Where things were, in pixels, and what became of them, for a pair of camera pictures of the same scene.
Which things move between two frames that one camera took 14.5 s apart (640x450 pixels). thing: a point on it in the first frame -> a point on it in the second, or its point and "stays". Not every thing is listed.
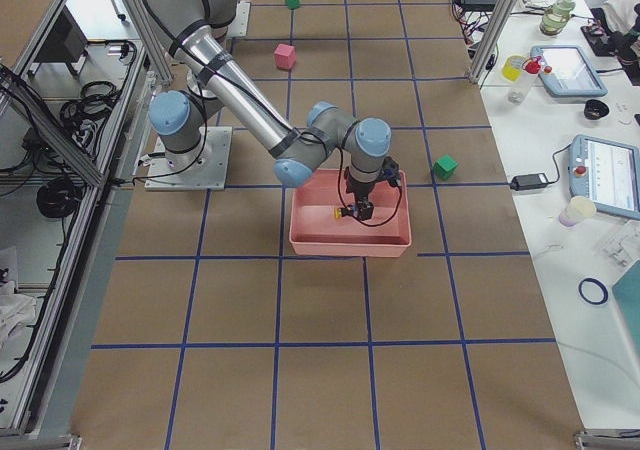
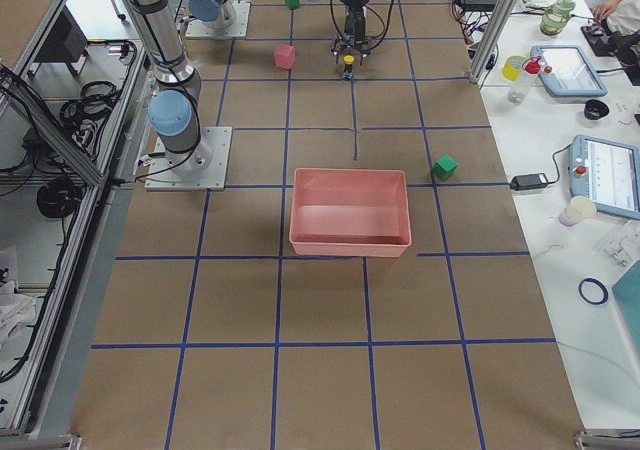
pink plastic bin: (314, 229) stays
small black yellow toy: (341, 212) -> (348, 68)
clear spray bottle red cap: (521, 88) stays
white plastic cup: (577, 209) stays
